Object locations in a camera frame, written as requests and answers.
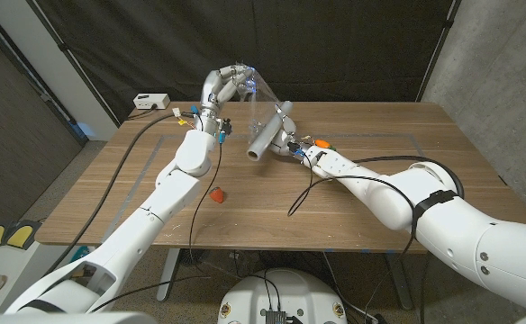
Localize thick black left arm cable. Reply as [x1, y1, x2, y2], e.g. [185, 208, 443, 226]
[44, 112, 196, 276]

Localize black backdrop stand pole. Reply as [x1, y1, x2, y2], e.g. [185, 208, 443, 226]
[414, 0, 463, 104]
[25, 0, 122, 129]

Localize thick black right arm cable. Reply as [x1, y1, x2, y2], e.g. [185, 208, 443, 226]
[351, 155, 466, 202]

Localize white table leg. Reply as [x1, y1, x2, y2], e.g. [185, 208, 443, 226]
[156, 247, 181, 302]

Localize plastic wrap roll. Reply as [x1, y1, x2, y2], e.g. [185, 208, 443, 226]
[234, 61, 295, 162]

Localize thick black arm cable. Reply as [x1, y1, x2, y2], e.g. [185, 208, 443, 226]
[351, 155, 466, 202]
[44, 112, 196, 276]

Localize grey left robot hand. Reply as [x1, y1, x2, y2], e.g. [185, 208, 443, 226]
[198, 64, 257, 137]

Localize black round fan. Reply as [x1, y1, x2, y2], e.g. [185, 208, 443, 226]
[177, 248, 206, 267]

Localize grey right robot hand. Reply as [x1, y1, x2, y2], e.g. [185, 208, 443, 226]
[269, 110, 312, 159]

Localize black torso cable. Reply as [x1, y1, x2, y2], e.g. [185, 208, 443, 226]
[253, 268, 283, 312]

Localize black backdrop curtain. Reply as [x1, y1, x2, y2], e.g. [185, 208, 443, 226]
[32, 0, 456, 125]

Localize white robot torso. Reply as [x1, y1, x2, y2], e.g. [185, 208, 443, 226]
[217, 268, 349, 324]

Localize white power outlet box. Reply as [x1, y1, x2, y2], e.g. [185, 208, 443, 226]
[132, 93, 171, 111]

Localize grey table leg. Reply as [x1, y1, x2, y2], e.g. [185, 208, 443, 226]
[386, 252, 413, 311]

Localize teal object under table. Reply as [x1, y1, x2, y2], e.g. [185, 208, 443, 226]
[70, 246, 91, 265]

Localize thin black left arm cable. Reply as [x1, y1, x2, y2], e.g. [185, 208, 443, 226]
[89, 141, 223, 314]

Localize black outlet box cable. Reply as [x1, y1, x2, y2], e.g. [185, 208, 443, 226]
[126, 103, 159, 122]

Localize white floor cable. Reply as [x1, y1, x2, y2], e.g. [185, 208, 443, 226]
[322, 251, 373, 323]

